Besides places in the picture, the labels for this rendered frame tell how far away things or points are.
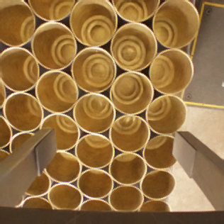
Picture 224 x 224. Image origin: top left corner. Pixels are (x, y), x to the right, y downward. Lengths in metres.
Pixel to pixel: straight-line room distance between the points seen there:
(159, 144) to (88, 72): 0.22
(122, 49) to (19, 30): 0.20
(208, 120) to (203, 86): 0.57
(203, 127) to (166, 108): 1.43
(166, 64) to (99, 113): 0.17
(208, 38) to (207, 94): 0.38
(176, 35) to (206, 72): 0.93
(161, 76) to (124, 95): 0.08
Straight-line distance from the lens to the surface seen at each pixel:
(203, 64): 1.25
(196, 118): 1.70
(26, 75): 0.37
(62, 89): 0.34
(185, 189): 2.12
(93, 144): 0.36
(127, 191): 0.41
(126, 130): 0.35
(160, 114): 0.35
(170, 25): 0.35
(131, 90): 0.32
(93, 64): 0.32
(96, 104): 0.33
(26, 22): 0.37
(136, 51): 0.33
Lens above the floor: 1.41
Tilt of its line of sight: 73 degrees down
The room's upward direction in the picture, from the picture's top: 178 degrees counter-clockwise
